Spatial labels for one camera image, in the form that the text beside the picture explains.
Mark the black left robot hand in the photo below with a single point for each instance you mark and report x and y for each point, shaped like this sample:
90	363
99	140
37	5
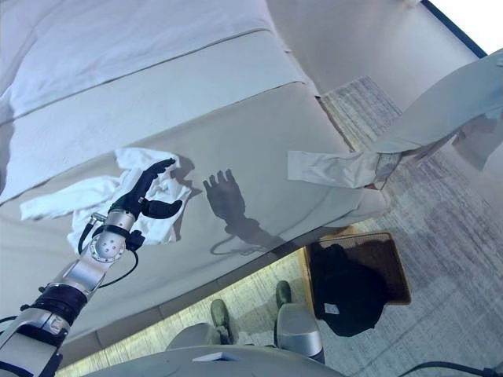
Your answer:
135	196

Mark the white garment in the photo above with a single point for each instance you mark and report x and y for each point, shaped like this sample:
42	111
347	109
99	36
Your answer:
51	200

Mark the black garment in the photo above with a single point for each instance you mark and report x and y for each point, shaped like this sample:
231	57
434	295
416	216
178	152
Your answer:
346	290

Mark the beige garment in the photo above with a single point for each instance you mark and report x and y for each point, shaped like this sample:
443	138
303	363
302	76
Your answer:
432	110

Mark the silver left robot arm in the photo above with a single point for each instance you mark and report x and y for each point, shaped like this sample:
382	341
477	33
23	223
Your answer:
82	275

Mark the bed with beige cover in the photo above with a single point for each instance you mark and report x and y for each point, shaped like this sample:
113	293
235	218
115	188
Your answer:
255	129

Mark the white bed sheet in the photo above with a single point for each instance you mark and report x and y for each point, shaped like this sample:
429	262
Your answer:
118	39

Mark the brown wicker basket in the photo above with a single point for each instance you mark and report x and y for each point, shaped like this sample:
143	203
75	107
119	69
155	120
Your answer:
389	267

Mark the silver left robot leg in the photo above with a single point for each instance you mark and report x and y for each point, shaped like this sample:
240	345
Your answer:
220	314

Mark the silver robot leg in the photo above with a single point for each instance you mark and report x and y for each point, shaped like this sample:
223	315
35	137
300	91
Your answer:
220	314
298	330

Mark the grey robot torso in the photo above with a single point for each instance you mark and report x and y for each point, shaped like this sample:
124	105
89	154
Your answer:
196	365

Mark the silver right robot leg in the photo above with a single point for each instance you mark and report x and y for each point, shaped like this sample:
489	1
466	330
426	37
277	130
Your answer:
298	330

